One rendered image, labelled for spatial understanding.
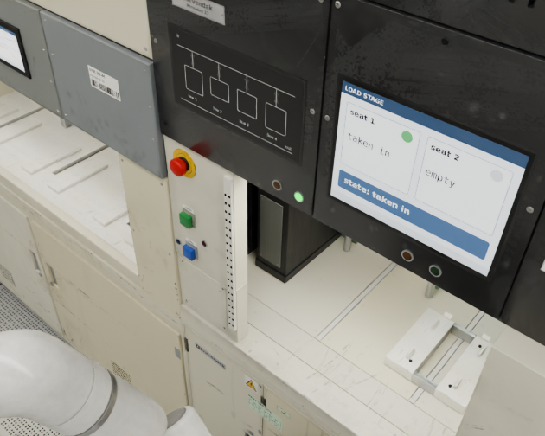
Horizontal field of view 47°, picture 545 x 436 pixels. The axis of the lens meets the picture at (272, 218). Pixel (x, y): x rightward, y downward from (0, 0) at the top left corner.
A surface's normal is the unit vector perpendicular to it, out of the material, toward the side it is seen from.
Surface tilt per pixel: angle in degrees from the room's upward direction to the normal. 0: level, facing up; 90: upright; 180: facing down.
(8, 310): 0
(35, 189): 0
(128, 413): 70
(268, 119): 90
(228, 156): 90
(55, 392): 76
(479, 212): 90
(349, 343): 0
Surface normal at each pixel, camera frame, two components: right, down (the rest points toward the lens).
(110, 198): 0.02, -0.76
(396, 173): -0.65, 0.48
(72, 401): 0.68, 0.33
